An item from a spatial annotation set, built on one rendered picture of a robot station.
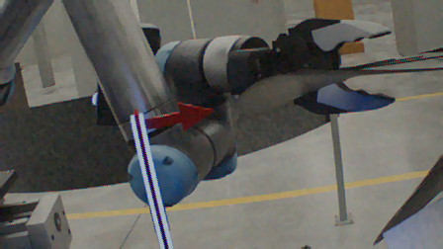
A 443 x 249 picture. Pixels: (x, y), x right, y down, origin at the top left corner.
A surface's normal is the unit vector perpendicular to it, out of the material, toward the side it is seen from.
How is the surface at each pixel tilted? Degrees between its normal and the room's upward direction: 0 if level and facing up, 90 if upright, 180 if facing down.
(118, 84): 89
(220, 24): 90
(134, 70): 79
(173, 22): 90
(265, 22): 90
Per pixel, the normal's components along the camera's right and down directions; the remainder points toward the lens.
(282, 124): 0.54, 0.11
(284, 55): -0.69, 0.18
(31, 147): -0.19, 0.28
